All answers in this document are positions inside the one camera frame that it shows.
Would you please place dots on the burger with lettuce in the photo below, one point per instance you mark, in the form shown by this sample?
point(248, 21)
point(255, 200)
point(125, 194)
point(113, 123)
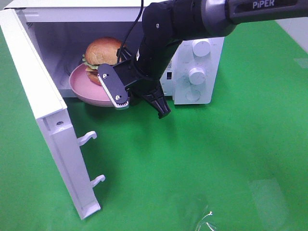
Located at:
point(100, 51)

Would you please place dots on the round door release button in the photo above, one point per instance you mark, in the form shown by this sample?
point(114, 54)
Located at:
point(193, 95)

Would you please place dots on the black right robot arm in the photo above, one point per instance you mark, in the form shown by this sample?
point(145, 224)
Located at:
point(167, 24)

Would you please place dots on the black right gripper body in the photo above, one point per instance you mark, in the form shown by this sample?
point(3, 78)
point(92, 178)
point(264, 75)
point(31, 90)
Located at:
point(150, 63)

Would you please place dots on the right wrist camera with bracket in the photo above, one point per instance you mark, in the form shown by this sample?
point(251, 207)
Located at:
point(115, 80)

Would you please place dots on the white microwave oven body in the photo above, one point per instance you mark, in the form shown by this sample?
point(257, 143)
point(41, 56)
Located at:
point(56, 33)

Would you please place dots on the white microwave knob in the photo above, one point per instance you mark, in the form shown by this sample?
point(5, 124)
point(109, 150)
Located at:
point(201, 47)
point(196, 76)

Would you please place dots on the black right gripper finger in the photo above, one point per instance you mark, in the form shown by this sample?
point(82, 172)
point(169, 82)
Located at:
point(155, 97)

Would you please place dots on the pink plate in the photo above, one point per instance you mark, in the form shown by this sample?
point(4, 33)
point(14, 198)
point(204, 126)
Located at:
point(86, 90)

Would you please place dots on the lower white microwave knob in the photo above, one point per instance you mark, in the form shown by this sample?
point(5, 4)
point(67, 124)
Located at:
point(196, 76)

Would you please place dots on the upper white microwave knob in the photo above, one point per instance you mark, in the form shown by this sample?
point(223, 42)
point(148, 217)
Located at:
point(201, 47)

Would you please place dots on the white microwave door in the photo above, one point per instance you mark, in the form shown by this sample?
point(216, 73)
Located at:
point(50, 112)

